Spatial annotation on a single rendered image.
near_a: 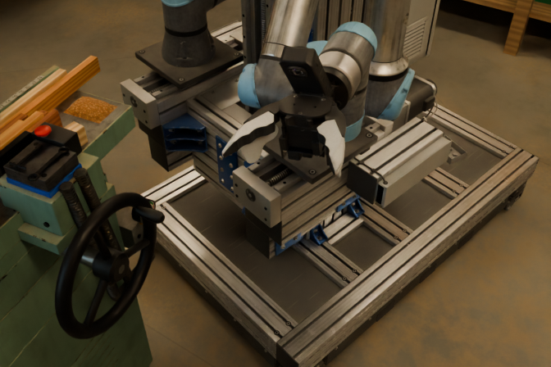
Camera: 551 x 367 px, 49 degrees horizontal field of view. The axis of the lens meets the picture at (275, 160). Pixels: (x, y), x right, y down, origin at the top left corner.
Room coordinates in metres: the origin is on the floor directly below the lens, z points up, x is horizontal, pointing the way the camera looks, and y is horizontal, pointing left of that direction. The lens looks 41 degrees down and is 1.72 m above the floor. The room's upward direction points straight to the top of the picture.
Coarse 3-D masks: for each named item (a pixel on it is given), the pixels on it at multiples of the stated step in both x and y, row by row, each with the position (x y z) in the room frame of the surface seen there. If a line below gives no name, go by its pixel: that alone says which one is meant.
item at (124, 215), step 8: (128, 208) 1.07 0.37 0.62; (120, 216) 1.04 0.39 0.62; (128, 216) 1.04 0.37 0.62; (120, 224) 1.01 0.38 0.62; (128, 224) 1.01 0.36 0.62; (136, 224) 1.01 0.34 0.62; (128, 232) 1.00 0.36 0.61; (136, 232) 1.01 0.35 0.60; (128, 240) 1.00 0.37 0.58; (136, 240) 1.00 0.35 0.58
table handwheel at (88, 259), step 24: (96, 216) 0.72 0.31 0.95; (72, 240) 0.68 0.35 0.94; (96, 240) 0.72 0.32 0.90; (144, 240) 0.83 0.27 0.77; (72, 264) 0.65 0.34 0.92; (96, 264) 0.72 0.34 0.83; (120, 264) 0.72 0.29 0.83; (144, 264) 0.80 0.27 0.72; (72, 288) 0.63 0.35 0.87; (72, 312) 0.61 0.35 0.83; (96, 312) 0.66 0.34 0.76; (120, 312) 0.71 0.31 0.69; (72, 336) 0.61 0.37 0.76; (96, 336) 0.65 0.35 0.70
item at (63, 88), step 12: (84, 60) 1.26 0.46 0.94; (96, 60) 1.26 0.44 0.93; (72, 72) 1.20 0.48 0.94; (84, 72) 1.22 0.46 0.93; (96, 72) 1.25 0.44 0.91; (60, 84) 1.15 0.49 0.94; (72, 84) 1.18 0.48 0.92; (48, 96) 1.11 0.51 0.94; (60, 96) 1.14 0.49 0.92; (24, 108) 1.06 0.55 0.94; (36, 108) 1.07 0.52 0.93; (48, 108) 1.10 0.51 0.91
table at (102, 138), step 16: (80, 96) 1.16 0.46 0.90; (96, 96) 1.16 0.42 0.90; (112, 112) 1.10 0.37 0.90; (128, 112) 1.11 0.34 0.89; (96, 128) 1.04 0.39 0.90; (112, 128) 1.05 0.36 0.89; (128, 128) 1.10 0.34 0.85; (96, 144) 1.00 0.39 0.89; (112, 144) 1.04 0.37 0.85; (112, 192) 0.88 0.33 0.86; (0, 208) 0.80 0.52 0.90; (0, 224) 0.75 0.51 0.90; (16, 224) 0.77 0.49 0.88; (0, 240) 0.74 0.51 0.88; (16, 240) 0.76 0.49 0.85; (32, 240) 0.76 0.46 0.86; (48, 240) 0.74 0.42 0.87; (64, 240) 0.75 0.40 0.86; (0, 256) 0.72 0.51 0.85
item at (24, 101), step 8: (56, 72) 1.19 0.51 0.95; (64, 72) 1.19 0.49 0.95; (48, 80) 1.15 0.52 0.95; (56, 80) 1.16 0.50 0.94; (40, 88) 1.12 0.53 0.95; (24, 96) 1.09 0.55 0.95; (32, 96) 1.09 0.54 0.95; (16, 104) 1.06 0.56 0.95; (24, 104) 1.07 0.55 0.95; (8, 112) 1.03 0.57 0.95; (16, 112) 1.04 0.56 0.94; (0, 120) 1.00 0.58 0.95
